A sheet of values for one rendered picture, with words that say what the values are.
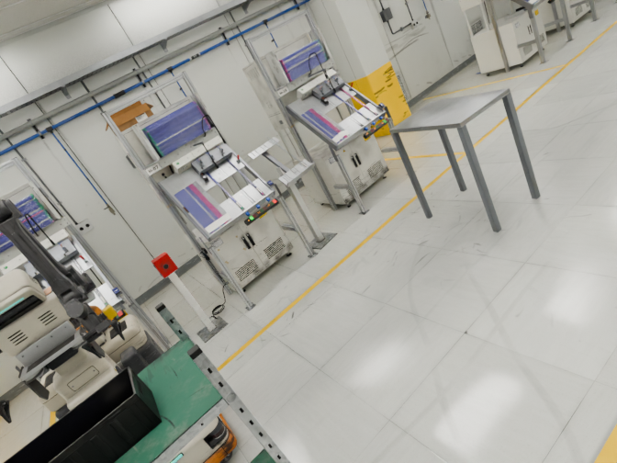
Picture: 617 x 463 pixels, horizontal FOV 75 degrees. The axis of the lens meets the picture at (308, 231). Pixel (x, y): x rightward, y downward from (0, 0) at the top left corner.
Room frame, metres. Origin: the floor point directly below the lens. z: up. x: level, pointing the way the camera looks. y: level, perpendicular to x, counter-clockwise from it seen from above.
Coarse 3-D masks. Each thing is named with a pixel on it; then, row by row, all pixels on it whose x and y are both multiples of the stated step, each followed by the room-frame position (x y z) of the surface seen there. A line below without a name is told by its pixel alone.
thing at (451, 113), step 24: (480, 96) 2.50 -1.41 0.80; (504, 96) 2.38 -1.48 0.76; (408, 120) 2.88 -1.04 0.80; (432, 120) 2.56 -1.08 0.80; (456, 120) 2.31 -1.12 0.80; (408, 168) 2.88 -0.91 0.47; (456, 168) 3.00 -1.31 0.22; (480, 168) 2.26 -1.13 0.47; (528, 168) 2.36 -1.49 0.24; (480, 192) 2.27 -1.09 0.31
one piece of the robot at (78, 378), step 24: (48, 288) 1.73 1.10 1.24; (48, 312) 1.63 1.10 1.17; (0, 336) 1.56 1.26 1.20; (24, 336) 1.58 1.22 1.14; (72, 360) 1.63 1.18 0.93; (96, 360) 1.63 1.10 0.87; (120, 360) 1.80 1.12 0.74; (72, 384) 1.59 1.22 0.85; (96, 384) 1.58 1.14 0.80; (72, 408) 1.53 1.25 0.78
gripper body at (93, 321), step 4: (88, 316) 1.42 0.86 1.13; (92, 316) 1.43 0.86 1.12; (96, 316) 1.44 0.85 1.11; (84, 320) 1.42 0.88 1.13; (88, 320) 1.41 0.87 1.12; (92, 320) 1.42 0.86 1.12; (96, 320) 1.42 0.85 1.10; (100, 320) 1.44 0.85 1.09; (108, 320) 1.43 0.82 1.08; (84, 324) 1.41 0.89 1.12; (88, 324) 1.41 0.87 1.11; (92, 324) 1.40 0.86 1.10; (96, 324) 1.41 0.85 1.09; (100, 324) 1.40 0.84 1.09; (88, 328) 1.40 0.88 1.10; (92, 328) 1.40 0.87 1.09; (88, 332) 1.40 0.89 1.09; (92, 332) 1.39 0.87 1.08; (96, 332) 1.41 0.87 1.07; (84, 336) 1.38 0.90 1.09; (88, 336) 1.38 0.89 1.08; (84, 340) 1.38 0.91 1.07
